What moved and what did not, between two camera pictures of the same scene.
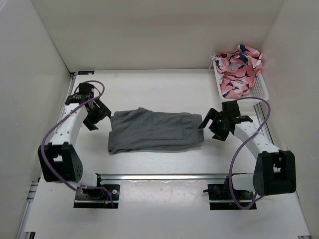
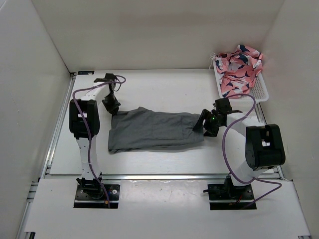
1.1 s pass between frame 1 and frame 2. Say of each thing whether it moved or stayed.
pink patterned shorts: stayed
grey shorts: stayed
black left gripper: moved
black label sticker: stayed
